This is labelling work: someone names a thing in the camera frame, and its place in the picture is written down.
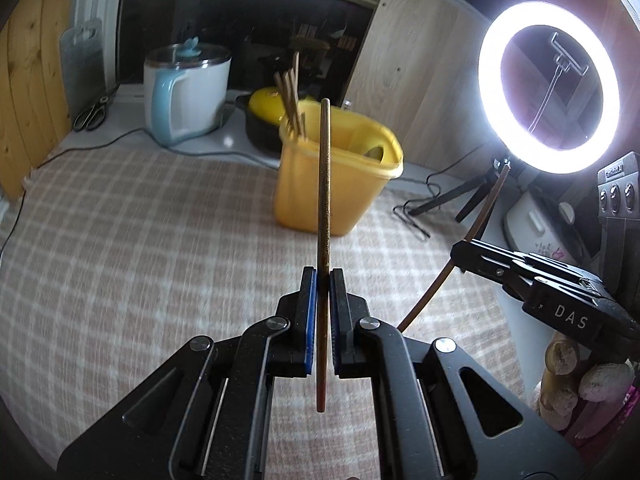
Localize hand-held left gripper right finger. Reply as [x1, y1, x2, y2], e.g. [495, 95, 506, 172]
[329, 267, 587, 480]

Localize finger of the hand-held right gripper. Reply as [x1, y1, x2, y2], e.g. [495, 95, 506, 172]
[450, 239, 540, 307]
[515, 251, 607, 294]

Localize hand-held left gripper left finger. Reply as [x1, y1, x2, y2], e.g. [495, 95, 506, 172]
[56, 266, 318, 480]

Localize yellow plastic container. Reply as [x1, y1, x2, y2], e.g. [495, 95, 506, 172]
[274, 100, 405, 237]

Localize pair of wooden chopsticks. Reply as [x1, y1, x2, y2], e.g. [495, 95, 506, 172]
[273, 73, 301, 137]

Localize person's right forearm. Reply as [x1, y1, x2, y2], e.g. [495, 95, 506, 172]
[570, 390, 640, 461]

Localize person's right hand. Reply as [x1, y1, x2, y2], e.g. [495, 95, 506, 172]
[530, 337, 637, 433]

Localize white floral rice cooker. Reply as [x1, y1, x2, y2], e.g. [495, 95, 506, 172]
[502, 192, 601, 266]

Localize black tripod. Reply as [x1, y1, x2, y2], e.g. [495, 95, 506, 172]
[407, 157, 513, 223]

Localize pink checkered tablecloth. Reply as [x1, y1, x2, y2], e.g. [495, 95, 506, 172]
[0, 147, 531, 461]

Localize phone holder on gooseneck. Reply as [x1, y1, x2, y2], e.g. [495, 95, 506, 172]
[530, 32, 588, 133]

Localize light wood panel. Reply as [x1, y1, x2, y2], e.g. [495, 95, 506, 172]
[345, 0, 496, 171]

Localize black pot with yellow lid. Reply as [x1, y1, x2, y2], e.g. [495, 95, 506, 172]
[235, 86, 321, 156]

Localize black scissors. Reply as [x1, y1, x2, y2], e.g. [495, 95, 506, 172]
[74, 85, 121, 132]

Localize grey cutting board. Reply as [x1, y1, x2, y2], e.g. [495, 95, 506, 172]
[60, 17, 118, 111]

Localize pine wood board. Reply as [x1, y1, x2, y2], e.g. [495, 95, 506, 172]
[0, 0, 76, 201]

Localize ring light black cable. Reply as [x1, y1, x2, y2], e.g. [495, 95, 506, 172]
[392, 160, 483, 239]

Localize white ring light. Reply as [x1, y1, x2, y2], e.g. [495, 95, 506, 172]
[477, 0, 623, 168]

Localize white electric kettle blue handle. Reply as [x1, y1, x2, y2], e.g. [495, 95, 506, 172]
[144, 37, 233, 148]

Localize kettle black cable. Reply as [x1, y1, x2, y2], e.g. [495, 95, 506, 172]
[0, 127, 168, 261]

